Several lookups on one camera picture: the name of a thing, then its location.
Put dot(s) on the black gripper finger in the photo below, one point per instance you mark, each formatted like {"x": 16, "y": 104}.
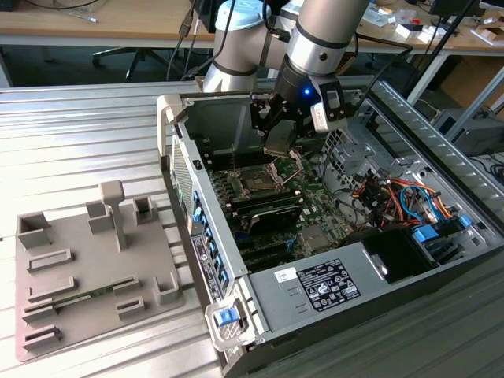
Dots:
{"x": 260, "y": 114}
{"x": 303, "y": 124}

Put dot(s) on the silver CPU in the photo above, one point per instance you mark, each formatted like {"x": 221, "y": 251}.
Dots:
{"x": 279, "y": 143}

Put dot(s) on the thin metal locking lever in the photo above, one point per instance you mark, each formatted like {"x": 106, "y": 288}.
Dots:
{"x": 292, "y": 176}
{"x": 235, "y": 161}

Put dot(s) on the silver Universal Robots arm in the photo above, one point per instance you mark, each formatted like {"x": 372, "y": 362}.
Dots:
{"x": 323, "y": 35}

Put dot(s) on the black CPU socket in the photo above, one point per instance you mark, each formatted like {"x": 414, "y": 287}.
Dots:
{"x": 256, "y": 182}

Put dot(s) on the grey perforated drive cage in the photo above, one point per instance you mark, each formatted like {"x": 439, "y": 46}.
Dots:
{"x": 354, "y": 157}

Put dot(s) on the green motherboard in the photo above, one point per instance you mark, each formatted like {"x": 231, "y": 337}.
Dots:
{"x": 315, "y": 208}

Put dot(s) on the black graphics card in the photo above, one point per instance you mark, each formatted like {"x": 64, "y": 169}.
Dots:
{"x": 275, "y": 222}

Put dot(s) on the grey open PC case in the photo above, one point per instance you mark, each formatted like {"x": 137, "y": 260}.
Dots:
{"x": 218, "y": 212}

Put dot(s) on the grey chipset heatsink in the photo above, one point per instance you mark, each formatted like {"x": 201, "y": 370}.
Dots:
{"x": 317, "y": 239}

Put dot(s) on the small white box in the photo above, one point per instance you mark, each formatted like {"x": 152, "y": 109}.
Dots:
{"x": 424, "y": 36}
{"x": 402, "y": 31}

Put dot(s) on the black office chair base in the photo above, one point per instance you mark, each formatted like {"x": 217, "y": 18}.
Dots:
{"x": 134, "y": 55}

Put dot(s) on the black slanted pole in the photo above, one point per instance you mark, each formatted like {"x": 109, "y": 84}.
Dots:
{"x": 433, "y": 56}

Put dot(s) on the black plastic air shroud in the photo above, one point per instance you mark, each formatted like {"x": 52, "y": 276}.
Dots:
{"x": 393, "y": 244}

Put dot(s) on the black rating label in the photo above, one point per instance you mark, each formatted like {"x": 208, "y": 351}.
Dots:
{"x": 328, "y": 285}

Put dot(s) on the blue disk carrier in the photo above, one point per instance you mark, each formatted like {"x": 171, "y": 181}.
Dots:
{"x": 425, "y": 234}

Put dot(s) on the wooden desk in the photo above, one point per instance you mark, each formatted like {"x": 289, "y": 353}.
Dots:
{"x": 118, "y": 19}

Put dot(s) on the grey desktop computer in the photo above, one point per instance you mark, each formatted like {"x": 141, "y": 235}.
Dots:
{"x": 478, "y": 132}

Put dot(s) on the grey power supply unit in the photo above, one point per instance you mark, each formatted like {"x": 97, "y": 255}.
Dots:
{"x": 275, "y": 299}

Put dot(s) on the blue plastic clip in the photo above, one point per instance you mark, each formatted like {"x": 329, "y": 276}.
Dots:
{"x": 464, "y": 221}

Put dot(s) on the blue case latch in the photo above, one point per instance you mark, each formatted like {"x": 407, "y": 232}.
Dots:
{"x": 226, "y": 317}

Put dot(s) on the brown cardboard box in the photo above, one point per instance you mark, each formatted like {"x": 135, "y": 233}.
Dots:
{"x": 494, "y": 35}

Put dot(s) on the grey parts rack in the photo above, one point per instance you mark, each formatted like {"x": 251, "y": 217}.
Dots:
{"x": 98, "y": 256}

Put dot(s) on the green RAM stick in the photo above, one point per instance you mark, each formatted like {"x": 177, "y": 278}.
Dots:
{"x": 84, "y": 297}

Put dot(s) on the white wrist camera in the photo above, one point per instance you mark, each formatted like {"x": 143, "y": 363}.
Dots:
{"x": 319, "y": 118}

